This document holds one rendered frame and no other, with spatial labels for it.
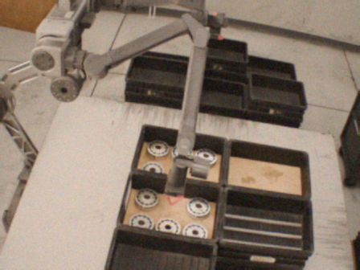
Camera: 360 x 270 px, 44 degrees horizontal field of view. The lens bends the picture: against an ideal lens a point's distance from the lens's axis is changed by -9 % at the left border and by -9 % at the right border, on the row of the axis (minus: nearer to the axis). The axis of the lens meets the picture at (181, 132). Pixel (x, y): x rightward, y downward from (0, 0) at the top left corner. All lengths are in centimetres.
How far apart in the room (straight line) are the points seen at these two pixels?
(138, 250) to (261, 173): 72
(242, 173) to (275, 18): 300
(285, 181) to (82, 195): 95
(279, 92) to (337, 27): 196
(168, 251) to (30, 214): 67
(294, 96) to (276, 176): 121
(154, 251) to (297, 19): 360
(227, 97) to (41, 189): 163
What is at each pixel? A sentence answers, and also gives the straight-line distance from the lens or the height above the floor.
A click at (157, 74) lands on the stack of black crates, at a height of 49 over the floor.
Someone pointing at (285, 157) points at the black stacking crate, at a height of 88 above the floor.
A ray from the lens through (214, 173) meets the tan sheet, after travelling 220.
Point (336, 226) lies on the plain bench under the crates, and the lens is 236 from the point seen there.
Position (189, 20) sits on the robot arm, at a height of 160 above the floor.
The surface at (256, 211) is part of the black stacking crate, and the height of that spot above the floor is 83.
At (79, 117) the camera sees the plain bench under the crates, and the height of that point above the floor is 70.
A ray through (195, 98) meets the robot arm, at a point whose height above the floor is 141.
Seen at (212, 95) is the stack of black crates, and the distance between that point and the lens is 337.
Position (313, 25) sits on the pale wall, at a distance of 510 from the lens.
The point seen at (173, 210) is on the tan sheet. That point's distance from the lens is 203.
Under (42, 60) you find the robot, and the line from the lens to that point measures 173.
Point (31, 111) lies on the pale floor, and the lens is 377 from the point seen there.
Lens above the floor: 242
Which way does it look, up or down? 42 degrees down
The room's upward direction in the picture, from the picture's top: 9 degrees clockwise
